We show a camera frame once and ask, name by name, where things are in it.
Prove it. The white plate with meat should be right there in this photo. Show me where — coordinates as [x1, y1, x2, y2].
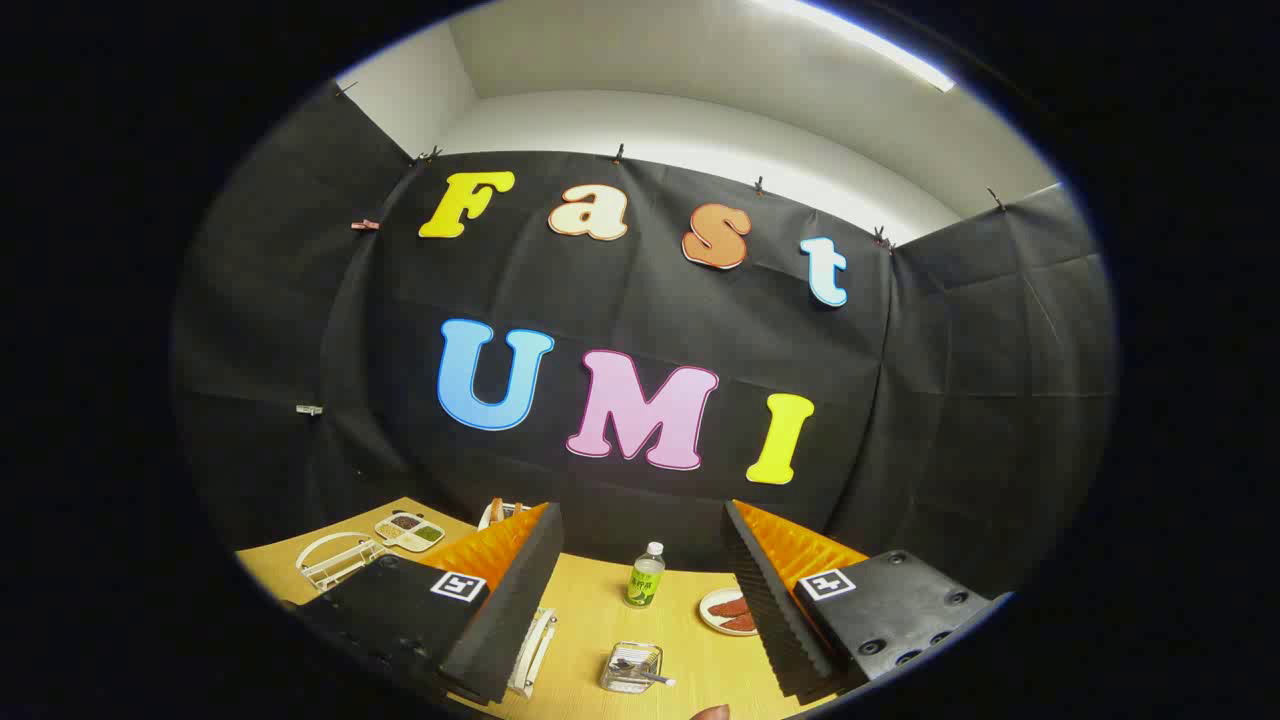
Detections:
[698, 587, 761, 638]

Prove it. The black backdrop cloth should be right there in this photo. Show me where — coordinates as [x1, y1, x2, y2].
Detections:
[170, 80, 1119, 601]

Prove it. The divided white food tray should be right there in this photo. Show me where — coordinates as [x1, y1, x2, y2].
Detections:
[374, 511, 446, 553]

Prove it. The green label drink bottle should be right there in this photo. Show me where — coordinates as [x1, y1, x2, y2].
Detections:
[626, 542, 667, 609]

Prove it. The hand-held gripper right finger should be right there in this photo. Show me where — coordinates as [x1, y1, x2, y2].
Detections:
[722, 499, 1013, 701]

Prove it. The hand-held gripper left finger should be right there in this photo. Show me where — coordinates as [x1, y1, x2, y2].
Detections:
[283, 502, 564, 707]

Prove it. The metal spoon with pale handle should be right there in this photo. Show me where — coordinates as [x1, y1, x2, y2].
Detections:
[612, 658, 678, 688]

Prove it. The metal wire basket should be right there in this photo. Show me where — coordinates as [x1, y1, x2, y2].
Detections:
[600, 642, 664, 695]

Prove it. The white wire dish rack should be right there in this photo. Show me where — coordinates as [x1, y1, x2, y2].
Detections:
[296, 532, 558, 698]

